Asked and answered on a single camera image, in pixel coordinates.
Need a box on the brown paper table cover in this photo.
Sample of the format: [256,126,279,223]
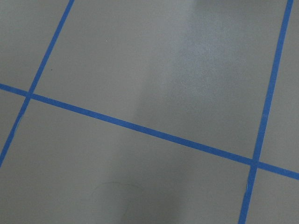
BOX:
[0,0,299,224]

